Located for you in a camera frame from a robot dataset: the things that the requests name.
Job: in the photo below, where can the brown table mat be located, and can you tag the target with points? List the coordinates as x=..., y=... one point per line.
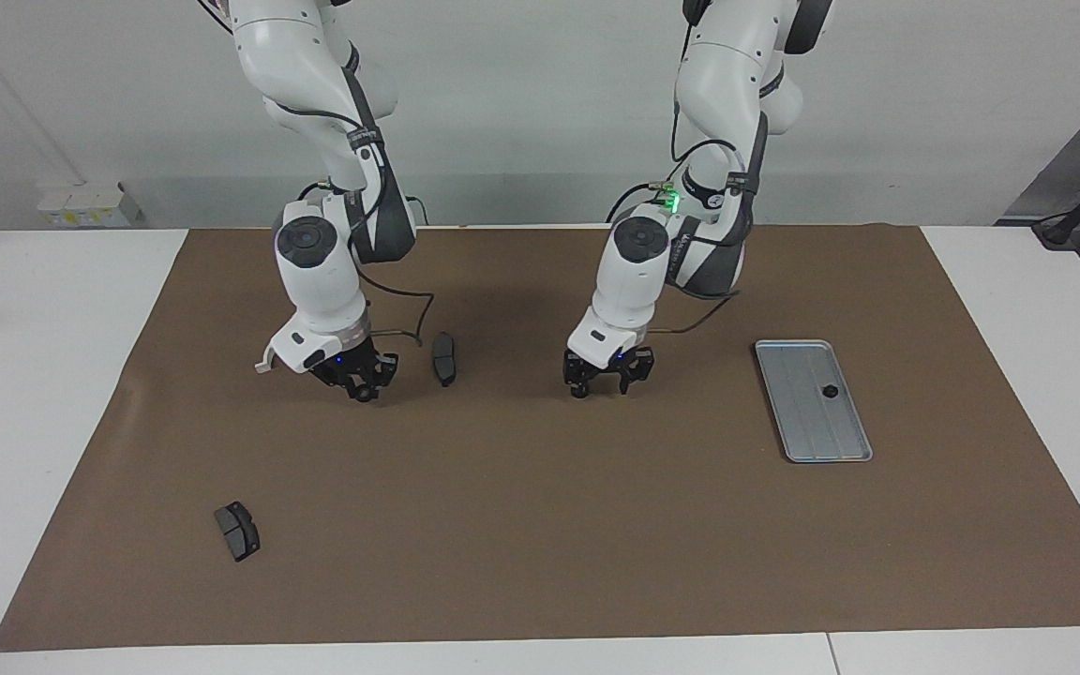
x=540, y=516

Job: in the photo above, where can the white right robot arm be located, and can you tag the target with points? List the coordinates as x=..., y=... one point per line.
x=315, y=272

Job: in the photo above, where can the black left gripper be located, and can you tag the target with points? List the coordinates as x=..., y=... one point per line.
x=610, y=364

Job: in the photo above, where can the dark grey brake pad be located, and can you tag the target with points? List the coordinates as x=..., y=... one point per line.
x=443, y=358
x=238, y=532

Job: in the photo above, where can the white power socket box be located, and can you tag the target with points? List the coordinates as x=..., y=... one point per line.
x=81, y=204

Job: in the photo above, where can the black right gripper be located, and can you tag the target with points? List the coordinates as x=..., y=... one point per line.
x=357, y=366

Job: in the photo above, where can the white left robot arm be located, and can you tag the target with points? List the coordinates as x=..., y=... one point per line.
x=634, y=272

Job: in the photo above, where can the silver metal tray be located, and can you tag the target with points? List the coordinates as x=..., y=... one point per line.
x=802, y=441

